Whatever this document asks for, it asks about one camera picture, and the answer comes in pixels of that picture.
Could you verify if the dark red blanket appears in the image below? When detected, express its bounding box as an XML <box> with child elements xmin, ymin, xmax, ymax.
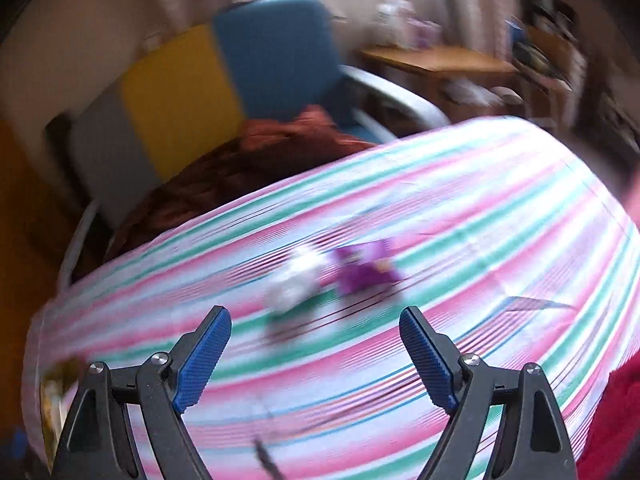
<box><xmin>102</xmin><ymin>105</ymin><xmax>378</xmax><ymax>263</ymax></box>

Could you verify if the white box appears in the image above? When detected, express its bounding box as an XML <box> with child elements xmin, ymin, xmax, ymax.
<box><xmin>377</xmin><ymin>2</ymin><xmax>416</xmax><ymax>43</ymax></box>

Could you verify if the thin grey cable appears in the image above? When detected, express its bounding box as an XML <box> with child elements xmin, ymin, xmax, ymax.
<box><xmin>255</xmin><ymin>437</ymin><xmax>281</xmax><ymax>480</ymax></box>

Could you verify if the striped tablecloth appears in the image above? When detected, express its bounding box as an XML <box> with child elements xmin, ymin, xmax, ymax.
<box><xmin>20</xmin><ymin>116</ymin><xmax>640</xmax><ymax>480</ymax></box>

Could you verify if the wooden desk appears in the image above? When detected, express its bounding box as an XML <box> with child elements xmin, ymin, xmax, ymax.
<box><xmin>360</xmin><ymin>45</ymin><xmax>526</xmax><ymax>111</ymax></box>

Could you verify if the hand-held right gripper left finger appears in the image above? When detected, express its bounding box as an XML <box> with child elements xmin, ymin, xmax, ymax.
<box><xmin>52</xmin><ymin>305</ymin><xmax>233</xmax><ymax>480</ymax></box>

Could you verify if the purple snack packet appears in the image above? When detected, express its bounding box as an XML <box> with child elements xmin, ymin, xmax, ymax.
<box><xmin>334</xmin><ymin>239</ymin><xmax>401</xmax><ymax>297</ymax></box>

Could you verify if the gold metal tin box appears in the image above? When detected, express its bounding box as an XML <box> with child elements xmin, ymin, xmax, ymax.
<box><xmin>39</xmin><ymin>355</ymin><xmax>86</xmax><ymax>461</ymax></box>

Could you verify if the clear plastic bag bundle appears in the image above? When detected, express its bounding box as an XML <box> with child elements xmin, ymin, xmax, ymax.
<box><xmin>264</xmin><ymin>245</ymin><xmax>326</xmax><ymax>318</ymax></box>

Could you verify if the cluttered shelf unit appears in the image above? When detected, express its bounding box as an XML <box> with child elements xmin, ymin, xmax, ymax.
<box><xmin>505</xmin><ymin>0</ymin><xmax>591</xmax><ymax>126</ymax></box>

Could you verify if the wooden wardrobe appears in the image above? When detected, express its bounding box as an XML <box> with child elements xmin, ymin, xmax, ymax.
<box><xmin>0</xmin><ymin>120</ymin><xmax>66</xmax><ymax>311</ymax></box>

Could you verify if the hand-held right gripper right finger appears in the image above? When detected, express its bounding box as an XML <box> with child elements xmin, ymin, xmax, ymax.
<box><xmin>399</xmin><ymin>305</ymin><xmax>579</xmax><ymax>480</ymax></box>

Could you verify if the grey yellow blue chair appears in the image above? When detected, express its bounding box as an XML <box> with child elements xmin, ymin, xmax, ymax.
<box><xmin>45</xmin><ymin>0</ymin><xmax>451</xmax><ymax>291</ymax></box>

